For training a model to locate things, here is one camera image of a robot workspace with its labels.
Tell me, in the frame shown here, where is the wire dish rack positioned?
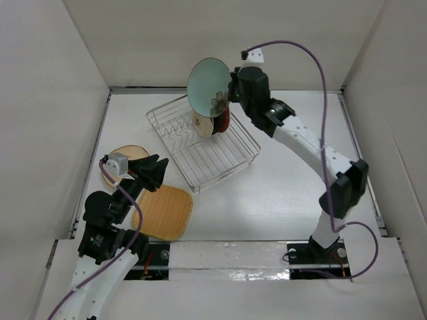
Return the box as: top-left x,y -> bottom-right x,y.
146,95 -> 261,193

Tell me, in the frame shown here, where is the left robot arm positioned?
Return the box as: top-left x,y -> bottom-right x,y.
49,153 -> 169,319

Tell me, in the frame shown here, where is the woven bamboo square tray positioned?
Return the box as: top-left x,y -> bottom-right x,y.
139,185 -> 193,241

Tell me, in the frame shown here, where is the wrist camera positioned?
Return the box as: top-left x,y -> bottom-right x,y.
103,153 -> 129,177
241,48 -> 264,66

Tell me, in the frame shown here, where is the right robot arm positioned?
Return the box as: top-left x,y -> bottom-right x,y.
228,66 -> 369,262

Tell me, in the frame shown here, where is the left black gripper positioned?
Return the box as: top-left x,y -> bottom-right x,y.
113,153 -> 168,222

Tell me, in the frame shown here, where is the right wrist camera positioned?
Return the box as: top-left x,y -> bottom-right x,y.
241,48 -> 264,66

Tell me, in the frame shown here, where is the round wooden plate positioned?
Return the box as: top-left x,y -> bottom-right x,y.
102,145 -> 149,189

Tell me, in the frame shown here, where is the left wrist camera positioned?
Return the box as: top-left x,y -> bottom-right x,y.
103,153 -> 129,177

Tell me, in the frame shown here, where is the red and teal floral plate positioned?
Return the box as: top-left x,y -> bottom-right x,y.
218,108 -> 230,133

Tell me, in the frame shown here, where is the small black plate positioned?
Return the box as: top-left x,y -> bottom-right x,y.
212,116 -> 222,135

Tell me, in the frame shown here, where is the gold rimmed cream plate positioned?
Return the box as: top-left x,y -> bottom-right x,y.
192,111 -> 214,139

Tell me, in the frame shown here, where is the light green flower bowl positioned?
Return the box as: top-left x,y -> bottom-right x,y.
187,57 -> 231,118

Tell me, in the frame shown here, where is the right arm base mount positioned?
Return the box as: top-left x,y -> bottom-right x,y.
282,239 -> 351,280

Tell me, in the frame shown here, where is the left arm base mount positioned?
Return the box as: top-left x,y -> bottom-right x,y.
124,241 -> 170,281

